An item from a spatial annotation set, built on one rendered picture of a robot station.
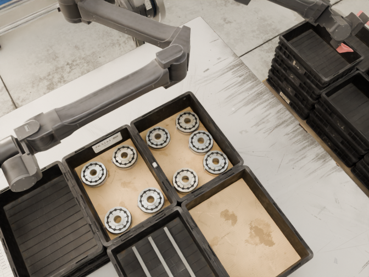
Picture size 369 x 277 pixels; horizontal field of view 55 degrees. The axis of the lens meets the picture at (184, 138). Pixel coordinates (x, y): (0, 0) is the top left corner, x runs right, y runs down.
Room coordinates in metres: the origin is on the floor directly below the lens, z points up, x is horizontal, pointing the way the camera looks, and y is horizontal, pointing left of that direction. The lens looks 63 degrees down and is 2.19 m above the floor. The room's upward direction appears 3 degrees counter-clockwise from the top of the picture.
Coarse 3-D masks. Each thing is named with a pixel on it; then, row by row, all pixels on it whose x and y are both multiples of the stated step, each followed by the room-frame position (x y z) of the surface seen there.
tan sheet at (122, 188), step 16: (128, 144) 0.67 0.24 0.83; (96, 160) 0.60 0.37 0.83; (80, 176) 0.53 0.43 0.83; (112, 176) 0.52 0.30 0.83; (128, 176) 0.52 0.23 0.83; (144, 176) 0.52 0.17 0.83; (96, 192) 0.46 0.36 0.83; (112, 192) 0.45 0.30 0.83; (128, 192) 0.45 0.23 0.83; (96, 208) 0.39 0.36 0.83; (128, 208) 0.39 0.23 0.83
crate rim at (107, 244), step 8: (120, 128) 0.69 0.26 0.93; (128, 128) 0.69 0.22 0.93; (104, 136) 0.66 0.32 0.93; (136, 136) 0.65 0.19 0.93; (88, 144) 0.63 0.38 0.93; (72, 152) 0.59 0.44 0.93; (144, 152) 0.58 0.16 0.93; (64, 160) 0.56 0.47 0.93; (152, 168) 0.51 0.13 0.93; (72, 176) 0.49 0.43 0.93; (160, 176) 0.48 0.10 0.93; (72, 184) 0.46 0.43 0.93; (80, 192) 0.43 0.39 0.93; (168, 192) 0.41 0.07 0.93; (176, 200) 0.38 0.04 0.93; (88, 208) 0.37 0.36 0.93; (168, 208) 0.35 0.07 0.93; (88, 216) 0.34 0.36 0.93; (152, 216) 0.33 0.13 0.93; (96, 224) 0.31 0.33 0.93; (144, 224) 0.30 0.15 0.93; (128, 232) 0.27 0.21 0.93; (104, 240) 0.25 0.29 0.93; (112, 240) 0.25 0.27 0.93
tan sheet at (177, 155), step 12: (168, 120) 0.77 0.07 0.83; (144, 132) 0.72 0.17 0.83; (180, 144) 0.65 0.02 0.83; (216, 144) 0.65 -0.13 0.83; (156, 156) 0.60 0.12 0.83; (168, 156) 0.60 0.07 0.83; (180, 156) 0.60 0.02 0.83; (192, 156) 0.60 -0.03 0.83; (168, 168) 0.55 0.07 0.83; (180, 168) 0.54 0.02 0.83; (192, 168) 0.54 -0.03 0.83; (228, 168) 0.54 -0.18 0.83; (204, 180) 0.49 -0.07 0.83
